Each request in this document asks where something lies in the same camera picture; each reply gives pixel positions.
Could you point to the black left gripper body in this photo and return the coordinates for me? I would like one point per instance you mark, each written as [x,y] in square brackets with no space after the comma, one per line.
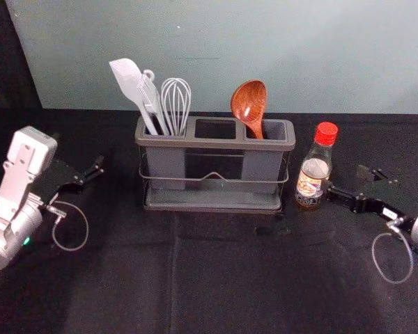
[57,175]

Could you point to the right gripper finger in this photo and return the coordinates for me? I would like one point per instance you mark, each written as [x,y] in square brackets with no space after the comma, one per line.
[341,195]
[372,174]

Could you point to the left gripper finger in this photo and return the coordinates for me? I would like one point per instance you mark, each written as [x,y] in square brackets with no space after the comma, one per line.
[87,181]
[94,166]

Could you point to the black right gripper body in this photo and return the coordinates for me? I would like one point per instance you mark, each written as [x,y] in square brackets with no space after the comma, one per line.
[372,206]

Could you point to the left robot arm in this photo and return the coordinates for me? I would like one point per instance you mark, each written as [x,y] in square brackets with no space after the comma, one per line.
[17,181]

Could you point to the clear bottle with red cap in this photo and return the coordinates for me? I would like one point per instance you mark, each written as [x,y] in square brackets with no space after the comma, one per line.
[311,181]

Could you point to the grey utensil caddy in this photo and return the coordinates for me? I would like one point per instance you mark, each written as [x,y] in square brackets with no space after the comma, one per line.
[167,167]

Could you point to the pale grey kitchen tongs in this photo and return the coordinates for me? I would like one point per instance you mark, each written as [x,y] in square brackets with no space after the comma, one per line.
[149,101]

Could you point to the pale grey silicone spatula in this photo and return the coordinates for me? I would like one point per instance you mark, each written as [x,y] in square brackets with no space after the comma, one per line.
[125,74]

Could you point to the brown wooden ladle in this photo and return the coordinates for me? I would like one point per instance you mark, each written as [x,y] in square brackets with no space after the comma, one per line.
[249,99]

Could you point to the black backdrop cloth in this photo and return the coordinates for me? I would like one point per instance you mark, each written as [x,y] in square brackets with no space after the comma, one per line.
[3,52]

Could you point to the black table cloth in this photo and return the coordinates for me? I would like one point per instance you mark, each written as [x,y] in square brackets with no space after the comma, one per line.
[209,278]

